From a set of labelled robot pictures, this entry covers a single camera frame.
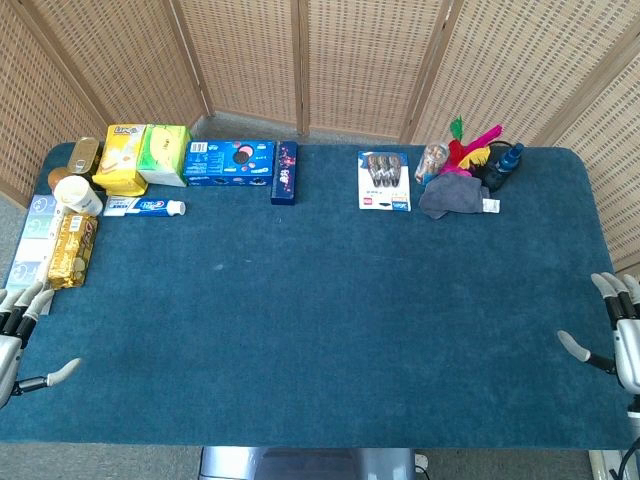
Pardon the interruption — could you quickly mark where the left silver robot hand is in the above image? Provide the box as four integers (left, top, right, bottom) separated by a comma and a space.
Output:
0, 280, 83, 409

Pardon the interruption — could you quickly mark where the gold tin can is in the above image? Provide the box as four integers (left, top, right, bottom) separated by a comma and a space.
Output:
66, 136, 102, 177

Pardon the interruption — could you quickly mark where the brown round lid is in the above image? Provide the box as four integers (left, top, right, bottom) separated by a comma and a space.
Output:
47, 166, 74, 193

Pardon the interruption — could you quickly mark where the grey folded cloth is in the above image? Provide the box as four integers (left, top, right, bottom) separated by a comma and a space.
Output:
418, 173, 502, 221

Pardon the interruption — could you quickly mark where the blue table mat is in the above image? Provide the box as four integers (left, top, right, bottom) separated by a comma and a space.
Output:
0, 141, 635, 450

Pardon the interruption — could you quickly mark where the yellow biscuit package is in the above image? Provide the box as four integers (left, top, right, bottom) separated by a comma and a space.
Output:
92, 123, 149, 197

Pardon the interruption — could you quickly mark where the blue capped black bottle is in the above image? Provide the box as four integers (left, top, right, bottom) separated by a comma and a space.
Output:
480, 140, 525, 193

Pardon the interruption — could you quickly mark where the dark blue slim box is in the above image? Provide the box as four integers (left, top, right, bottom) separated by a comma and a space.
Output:
270, 140, 299, 206

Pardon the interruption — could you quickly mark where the white paper cup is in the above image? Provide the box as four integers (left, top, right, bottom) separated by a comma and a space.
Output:
53, 174, 105, 217

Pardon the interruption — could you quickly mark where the clear plastic jar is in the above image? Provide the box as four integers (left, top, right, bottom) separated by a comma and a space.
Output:
419, 141, 451, 187

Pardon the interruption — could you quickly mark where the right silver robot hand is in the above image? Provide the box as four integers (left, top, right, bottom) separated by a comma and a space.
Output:
557, 271, 640, 416

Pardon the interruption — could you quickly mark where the green tissue pack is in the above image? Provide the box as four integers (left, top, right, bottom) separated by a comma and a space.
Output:
136, 123, 193, 188

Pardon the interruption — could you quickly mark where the gold cookie package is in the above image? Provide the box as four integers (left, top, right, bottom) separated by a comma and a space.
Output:
47, 211, 99, 291

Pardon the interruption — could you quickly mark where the blue white toothpaste tube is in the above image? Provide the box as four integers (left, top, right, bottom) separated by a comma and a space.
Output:
102, 195, 187, 218

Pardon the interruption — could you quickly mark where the blue Oreo cookie box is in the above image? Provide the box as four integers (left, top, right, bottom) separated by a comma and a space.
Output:
183, 139, 277, 188

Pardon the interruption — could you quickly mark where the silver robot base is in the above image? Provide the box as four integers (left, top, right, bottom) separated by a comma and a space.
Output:
198, 446, 417, 480

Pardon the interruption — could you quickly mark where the colourful feather shuttlecock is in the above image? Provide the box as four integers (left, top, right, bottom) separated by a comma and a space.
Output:
439, 116, 504, 177

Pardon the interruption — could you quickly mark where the black cable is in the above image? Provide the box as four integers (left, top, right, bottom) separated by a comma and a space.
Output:
608, 439, 640, 480

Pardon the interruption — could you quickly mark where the woven wooden folding screen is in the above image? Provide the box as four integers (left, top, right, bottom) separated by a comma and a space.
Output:
0, 0, 640, 274

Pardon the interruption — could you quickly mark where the marker pen blister pack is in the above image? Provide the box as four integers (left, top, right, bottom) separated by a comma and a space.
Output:
356, 149, 413, 213

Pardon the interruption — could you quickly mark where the pale blue tissue pack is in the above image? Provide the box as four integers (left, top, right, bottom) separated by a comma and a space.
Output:
3, 193, 65, 317

